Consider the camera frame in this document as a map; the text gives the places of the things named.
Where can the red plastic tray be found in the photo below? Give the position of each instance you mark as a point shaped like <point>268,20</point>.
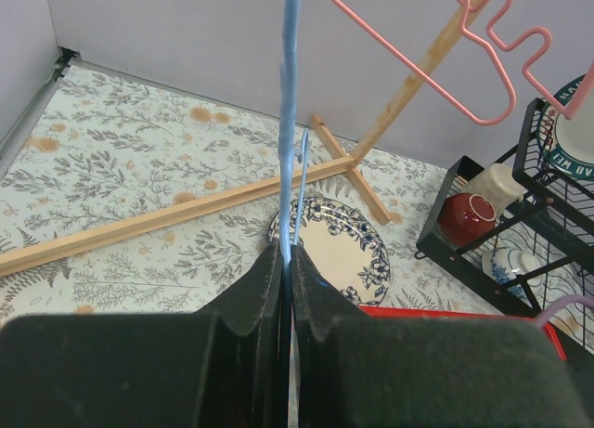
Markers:
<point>393,312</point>

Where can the wooden clothes rack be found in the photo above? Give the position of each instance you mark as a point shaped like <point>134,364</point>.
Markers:
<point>420,74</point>

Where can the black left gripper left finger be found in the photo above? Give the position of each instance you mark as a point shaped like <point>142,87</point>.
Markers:
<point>217,367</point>

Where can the thick pink plastic hanger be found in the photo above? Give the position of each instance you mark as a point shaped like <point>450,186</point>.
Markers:
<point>580,94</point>

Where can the blue white small bowl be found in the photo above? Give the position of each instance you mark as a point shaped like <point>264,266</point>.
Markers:
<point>503,264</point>

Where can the red bowl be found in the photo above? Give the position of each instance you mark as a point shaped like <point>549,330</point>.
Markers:
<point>465,217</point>

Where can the floral table mat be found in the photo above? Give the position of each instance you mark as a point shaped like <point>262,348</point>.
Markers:
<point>107,148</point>

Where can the blue floral plate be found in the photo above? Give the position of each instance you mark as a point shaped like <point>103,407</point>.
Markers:
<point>345,247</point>

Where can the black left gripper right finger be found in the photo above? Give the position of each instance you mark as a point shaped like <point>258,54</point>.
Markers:
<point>357,370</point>

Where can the green rimmed white plate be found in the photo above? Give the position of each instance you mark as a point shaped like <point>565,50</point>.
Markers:
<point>567,145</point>

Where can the blue wire hanger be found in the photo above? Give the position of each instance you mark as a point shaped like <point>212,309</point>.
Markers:
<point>289,89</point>

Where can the thin pink wire hanger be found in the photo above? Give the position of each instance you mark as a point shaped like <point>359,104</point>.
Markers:
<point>358,75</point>

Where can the black wire dish rack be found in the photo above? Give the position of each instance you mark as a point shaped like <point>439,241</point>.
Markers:
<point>553,222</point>

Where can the cream ceramic cup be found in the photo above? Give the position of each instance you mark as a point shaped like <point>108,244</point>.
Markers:
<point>497,185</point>

